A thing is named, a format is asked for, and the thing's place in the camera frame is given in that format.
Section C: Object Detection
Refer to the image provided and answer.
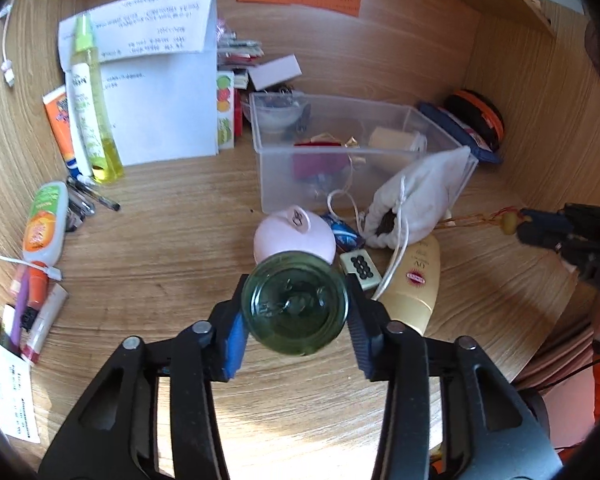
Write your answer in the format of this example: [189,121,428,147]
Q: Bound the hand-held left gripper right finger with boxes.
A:
[342,275,566,480]

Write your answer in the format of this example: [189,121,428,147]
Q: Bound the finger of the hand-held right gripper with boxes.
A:
[520,202,600,233]
[516,222,588,268]

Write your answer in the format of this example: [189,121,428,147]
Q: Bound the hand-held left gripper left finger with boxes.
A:
[37,274,251,480]

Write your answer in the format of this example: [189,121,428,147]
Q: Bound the orange tassel cord charm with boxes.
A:
[440,205,523,233]

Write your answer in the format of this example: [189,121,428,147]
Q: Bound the green glass bottle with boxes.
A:
[241,252,350,357]

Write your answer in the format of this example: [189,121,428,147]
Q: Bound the yellow sunscreen tube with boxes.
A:
[377,232,442,336]

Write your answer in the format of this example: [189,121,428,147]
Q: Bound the pink round container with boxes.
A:
[253,205,337,266]

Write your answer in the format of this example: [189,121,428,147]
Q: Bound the white drawstring pouch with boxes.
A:
[326,146,473,301]

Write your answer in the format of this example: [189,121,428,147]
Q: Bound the clear plastic storage bin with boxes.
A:
[249,91,480,216]

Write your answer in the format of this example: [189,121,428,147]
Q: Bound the wooden desktop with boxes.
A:
[0,0,588,480]

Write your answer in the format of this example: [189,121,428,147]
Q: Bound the white mahjong tile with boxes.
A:
[340,249,382,290]

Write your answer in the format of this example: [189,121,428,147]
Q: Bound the blue wrapped candy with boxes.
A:
[321,212,363,252]

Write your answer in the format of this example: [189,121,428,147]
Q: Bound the blue fabric pencil pouch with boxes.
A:
[417,101,503,165]

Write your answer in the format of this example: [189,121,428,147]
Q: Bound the orange and black round case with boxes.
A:
[444,89,506,153]

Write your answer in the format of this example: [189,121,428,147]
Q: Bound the red pouch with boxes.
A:
[292,142,351,181]

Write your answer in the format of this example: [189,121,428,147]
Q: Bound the white and red tube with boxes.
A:
[21,285,69,365]

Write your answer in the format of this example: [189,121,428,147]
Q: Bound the black pen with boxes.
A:
[77,176,122,211]

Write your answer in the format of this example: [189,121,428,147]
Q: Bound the orange marker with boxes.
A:
[27,265,49,322]

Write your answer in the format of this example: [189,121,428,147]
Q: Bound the grey pen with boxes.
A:
[65,180,97,233]

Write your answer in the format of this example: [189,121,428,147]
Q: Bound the purple pen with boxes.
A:
[9,275,31,347]

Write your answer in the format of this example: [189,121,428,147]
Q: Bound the green and orange bottle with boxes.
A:
[22,181,70,266]

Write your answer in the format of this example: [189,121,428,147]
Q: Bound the fruit print box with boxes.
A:
[215,71,237,150]

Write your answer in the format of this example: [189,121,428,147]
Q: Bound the bowl of beads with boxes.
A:
[242,91,311,133]

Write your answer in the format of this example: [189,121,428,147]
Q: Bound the white printed card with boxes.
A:
[0,330,41,443]

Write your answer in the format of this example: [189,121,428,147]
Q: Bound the yellow-green spray bottle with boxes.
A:
[71,14,126,184]

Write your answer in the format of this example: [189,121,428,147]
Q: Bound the small white box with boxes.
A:
[247,55,302,91]

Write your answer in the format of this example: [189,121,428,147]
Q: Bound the white tube with green print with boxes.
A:
[70,62,106,173]

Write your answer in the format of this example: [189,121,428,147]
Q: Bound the orange tube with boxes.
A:
[42,85,88,177]

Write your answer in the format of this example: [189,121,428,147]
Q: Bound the white handwritten paper sheet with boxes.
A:
[57,0,218,63]

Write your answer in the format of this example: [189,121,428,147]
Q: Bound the white charging cable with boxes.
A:
[0,220,63,281]

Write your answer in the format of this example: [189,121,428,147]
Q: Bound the white usb cable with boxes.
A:
[0,2,17,87]

